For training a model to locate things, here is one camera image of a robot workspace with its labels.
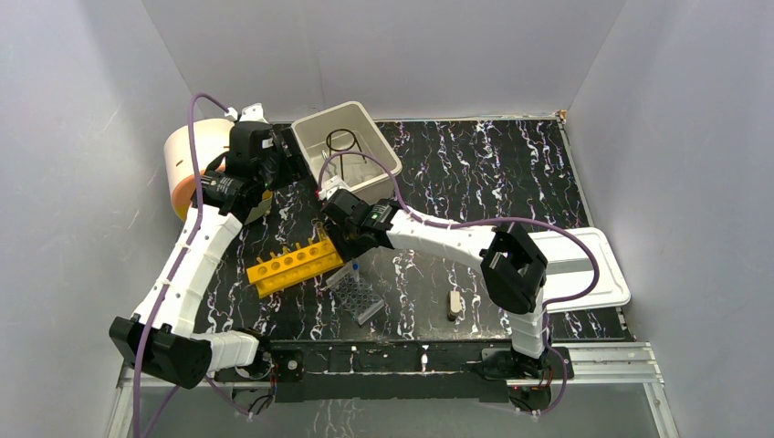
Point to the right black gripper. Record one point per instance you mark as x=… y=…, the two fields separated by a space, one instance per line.
x=345 y=253

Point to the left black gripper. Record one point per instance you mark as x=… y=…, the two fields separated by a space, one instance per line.
x=284 y=160

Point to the blue capped tube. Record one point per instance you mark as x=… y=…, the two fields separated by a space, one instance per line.
x=355 y=273

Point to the beige plastic tub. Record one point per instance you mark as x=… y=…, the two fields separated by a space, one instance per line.
x=367 y=173

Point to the black wire ring stand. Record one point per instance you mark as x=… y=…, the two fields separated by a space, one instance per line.
x=341 y=140

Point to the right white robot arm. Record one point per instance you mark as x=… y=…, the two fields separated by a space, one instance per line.
x=512 y=266

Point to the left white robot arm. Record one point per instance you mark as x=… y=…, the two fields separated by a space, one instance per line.
x=159 y=337

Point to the white orange cylindrical device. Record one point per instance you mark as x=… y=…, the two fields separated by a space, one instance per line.
x=217 y=145

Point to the yellow test tube rack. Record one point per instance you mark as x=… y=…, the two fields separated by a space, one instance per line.
x=283 y=271

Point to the white tub lid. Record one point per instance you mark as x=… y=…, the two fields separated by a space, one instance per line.
x=570 y=271

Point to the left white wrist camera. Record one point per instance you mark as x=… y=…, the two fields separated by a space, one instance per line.
x=254 y=112

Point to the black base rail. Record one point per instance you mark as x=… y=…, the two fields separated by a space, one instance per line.
x=305 y=371

